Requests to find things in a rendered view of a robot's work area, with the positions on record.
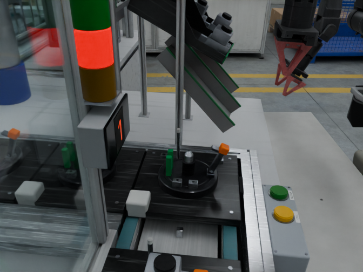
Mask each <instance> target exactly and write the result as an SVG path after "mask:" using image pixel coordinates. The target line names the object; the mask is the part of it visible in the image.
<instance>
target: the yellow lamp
mask: <svg viewBox="0 0 363 272"><path fill-rule="evenodd" d="M79 74H80V82H81V86H82V94H83V99H84V100H86V101H89V102H93V103H101V102H105V101H109V100H112V99H113V98H115V97H116V95H117V90H116V77H115V65H114V63H113V64H112V65H110V66H108V67H104V68H100V69H87V68H83V67H81V66H80V67H79Z"/></svg>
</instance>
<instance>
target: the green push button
mask: <svg viewBox="0 0 363 272"><path fill-rule="evenodd" d="M270 195H271V196H272V197H274V198H276V199H285V198H287V196H288V190H287V189H286V188H285V187H283V186H279V185H275V186H272V187H271V188H270Z"/></svg>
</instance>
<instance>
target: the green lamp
mask: <svg viewBox="0 0 363 272"><path fill-rule="evenodd" d="M69 1H70V9H71V17H72V24H73V28H74V29H76V30H82V31H97V30H104V29H107V28H109V27H110V26H111V19H110V7H109V0H69Z"/></svg>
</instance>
